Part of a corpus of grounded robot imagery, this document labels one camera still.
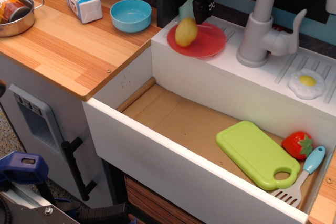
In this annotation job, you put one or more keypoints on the blue clamp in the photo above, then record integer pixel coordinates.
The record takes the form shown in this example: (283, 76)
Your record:
(22, 168)

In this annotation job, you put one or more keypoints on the blue plastic bowl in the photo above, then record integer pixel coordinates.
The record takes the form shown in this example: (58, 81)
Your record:
(131, 16)

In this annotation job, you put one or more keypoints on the yellow toy potato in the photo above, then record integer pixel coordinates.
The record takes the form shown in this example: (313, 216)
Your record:
(186, 32)

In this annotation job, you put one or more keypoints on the toy fried egg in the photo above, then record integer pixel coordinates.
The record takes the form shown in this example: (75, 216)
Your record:
(307, 84)

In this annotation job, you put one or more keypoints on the silver metal pot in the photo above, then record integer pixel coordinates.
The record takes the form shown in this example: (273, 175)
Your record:
(26, 20)

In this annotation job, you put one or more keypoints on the blue handled grey spatula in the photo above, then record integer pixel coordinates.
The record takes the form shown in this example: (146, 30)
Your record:
(292, 195)

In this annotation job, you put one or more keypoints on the toy milk carton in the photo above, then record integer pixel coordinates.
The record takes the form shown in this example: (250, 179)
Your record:
(86, 10)

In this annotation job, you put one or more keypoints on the green plastic cutting board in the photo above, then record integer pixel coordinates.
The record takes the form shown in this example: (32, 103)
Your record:
(263, 160)

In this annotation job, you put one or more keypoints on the toy food can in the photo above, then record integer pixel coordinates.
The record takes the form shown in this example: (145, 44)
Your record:
(12, 10)

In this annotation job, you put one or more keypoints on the red toy strawberry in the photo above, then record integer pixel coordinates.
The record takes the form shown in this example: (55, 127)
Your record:
(298, 145)

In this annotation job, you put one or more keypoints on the grey oven control panel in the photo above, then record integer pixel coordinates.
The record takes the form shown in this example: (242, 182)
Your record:
(40, 120)

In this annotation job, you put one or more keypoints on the black oven door handle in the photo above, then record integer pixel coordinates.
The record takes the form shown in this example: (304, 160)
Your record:
(68, 149)

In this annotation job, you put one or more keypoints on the grey toy faucet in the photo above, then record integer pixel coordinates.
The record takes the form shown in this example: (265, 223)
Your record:
(260, 38)

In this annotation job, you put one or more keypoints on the teal plastic cup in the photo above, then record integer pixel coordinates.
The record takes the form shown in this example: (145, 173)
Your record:
(186, 10)

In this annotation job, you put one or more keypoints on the red plastic plate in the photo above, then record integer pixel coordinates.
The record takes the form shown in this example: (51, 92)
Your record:
(209, 41)

